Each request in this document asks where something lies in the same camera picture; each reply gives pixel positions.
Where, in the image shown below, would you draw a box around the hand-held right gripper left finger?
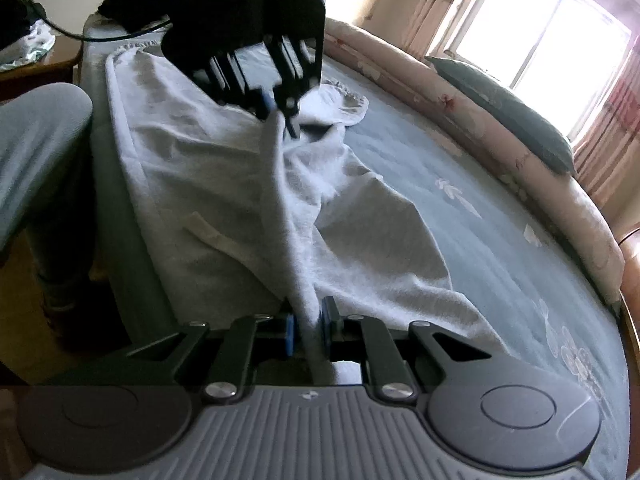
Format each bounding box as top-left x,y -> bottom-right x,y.
126,313 -> 297,404

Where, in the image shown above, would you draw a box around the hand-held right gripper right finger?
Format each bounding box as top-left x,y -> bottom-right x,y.
321,296 -> 502,404

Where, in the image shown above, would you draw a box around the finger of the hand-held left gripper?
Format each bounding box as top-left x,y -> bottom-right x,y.
271,34 -> 322,137
191,49 -> 276,121

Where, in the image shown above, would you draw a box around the grey drawstring sweatpants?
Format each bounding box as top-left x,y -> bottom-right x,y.
105,50 -> 512,387

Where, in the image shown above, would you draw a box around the pink patterned curtain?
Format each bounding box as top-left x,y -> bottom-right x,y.
570,55 -> 640,222
405,0 -> 497,57

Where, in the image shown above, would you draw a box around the teal floral bed sheet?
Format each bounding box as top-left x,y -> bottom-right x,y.
82,12 -> 632,480

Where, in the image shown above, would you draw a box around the light crumpled cloth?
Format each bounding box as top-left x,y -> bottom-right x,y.
0,21 -> 57,69

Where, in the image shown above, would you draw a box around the wooden nightstand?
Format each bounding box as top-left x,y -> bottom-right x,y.
0,57 -> 82,104

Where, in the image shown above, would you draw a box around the person's leg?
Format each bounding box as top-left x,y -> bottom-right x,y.
0,82 -> 97,337

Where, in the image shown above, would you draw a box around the pink floral folded quilt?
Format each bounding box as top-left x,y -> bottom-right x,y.
325,17 -> 627,307

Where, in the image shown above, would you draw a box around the teal pillow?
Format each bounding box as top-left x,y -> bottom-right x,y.
425,56 -> 577,178

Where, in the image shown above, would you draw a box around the bright window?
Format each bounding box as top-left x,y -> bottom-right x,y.
442,0 -> 634,142

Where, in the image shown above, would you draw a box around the wooden bed headboard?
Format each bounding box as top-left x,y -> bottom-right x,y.
617,227 -> 640,357

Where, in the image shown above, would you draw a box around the black cable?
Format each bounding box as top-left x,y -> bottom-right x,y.
14,0 -> 174,42

